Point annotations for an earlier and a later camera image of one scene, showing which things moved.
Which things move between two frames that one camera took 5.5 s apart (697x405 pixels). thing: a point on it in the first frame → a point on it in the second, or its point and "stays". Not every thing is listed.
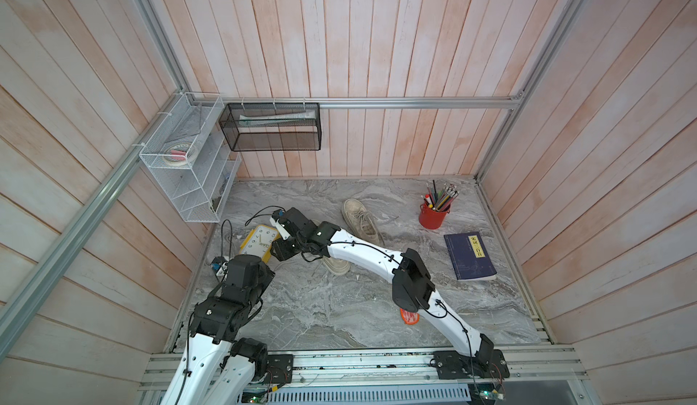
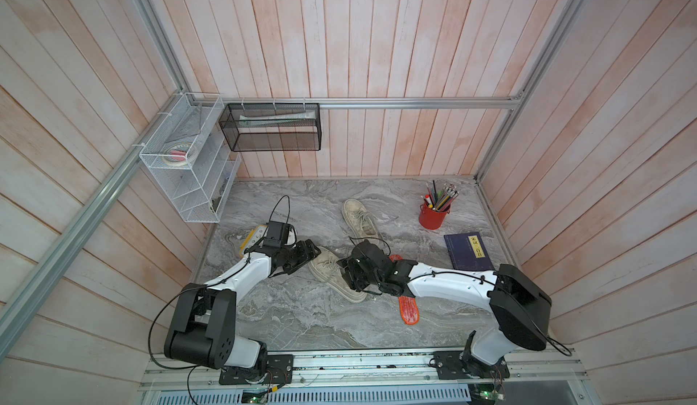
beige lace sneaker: (362, 222) stays
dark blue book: (470, 257) stays
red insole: (409, 318) stays
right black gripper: (279, 251) → (351, 263)
